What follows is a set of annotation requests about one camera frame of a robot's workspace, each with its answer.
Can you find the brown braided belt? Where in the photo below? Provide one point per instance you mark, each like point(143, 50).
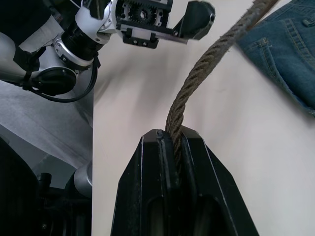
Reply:
point(211, 56)

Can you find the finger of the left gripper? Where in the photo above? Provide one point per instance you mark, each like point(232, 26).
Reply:
point(197, 19)

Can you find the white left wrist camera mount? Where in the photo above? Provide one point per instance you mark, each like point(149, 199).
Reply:
point(86, 24)

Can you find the blue denim shorts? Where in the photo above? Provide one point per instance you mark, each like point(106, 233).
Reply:
point(283, 54)

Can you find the silver and black robot torso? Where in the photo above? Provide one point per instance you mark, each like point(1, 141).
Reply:
point(24, 209)

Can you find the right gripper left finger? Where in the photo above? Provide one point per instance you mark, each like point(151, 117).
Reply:
point(142, 186)

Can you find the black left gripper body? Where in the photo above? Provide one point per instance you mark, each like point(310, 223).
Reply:
point(142, 14)

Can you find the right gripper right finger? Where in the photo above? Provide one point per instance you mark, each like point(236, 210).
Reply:
point(211, 191)

